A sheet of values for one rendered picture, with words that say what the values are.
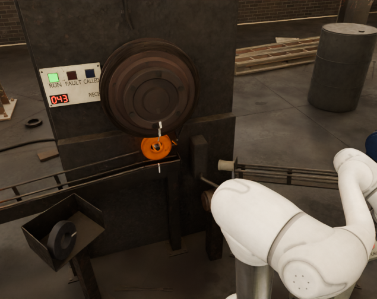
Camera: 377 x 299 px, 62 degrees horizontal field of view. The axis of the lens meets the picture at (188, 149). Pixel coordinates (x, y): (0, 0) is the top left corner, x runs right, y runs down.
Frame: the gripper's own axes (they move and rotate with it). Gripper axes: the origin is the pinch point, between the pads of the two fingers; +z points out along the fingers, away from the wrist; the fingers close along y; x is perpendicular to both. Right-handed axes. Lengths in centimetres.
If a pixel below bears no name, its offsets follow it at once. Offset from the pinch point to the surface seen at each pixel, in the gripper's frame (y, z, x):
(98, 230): 95, 23, -41
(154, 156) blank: 62, 19, -72
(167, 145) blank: 55, 13, -74
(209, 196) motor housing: 36, 36, -51
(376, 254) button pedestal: -15.5, 8.7, 4.6
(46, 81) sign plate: 106, -17, -98
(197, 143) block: 39, 14, -73
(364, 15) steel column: -297, 103, -310
